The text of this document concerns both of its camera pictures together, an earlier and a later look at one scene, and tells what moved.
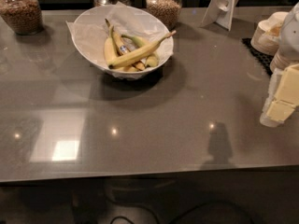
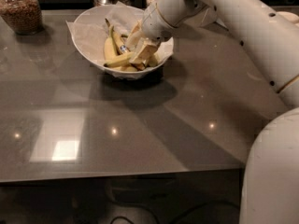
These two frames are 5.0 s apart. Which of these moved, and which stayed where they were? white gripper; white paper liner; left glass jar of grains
Moved: white gripper
Stayed: left glass jar of grains; white paper liner
